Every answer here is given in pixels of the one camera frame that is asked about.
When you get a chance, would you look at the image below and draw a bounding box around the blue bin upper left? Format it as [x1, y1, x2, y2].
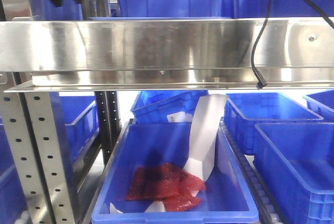
[29, 0, 83, 21]

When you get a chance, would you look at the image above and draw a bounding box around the blue bin right rear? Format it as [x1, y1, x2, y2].
[223, 92, 324, 155]

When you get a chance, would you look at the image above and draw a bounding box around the blue bin lower left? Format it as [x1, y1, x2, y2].
[59, 96, 100, 164]

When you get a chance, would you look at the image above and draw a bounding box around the blue bin far right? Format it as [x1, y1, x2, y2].
[303, 89, 334, 122]

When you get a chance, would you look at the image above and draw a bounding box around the tilted blue bin rear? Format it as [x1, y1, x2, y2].
[131, 90, 208, 124]

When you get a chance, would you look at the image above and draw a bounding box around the blue bin right front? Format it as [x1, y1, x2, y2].
[254, 123, 333, 223]

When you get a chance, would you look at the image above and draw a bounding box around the red mesh bag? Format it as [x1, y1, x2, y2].
[126, 162, 206, 211]

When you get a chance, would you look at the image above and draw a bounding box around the blue bin with red bags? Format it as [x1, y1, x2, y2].
[91, 123, 259, 223]

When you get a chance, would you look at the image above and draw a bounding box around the roller conveyor track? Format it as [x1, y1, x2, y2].
[221, 122, 283, 223]

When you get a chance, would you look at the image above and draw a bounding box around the stainless steel shelf rail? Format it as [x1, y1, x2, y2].
[1, 18, 333, 92]

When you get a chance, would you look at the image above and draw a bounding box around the black cable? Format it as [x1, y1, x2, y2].
[250, 0, 334, 89]

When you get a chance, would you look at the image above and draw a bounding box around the black perforated upright post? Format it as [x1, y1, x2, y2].
[94, 91, 122, 165]

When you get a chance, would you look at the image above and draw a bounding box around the perforated steel upright post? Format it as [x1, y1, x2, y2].
[1, 73, 80, 223]

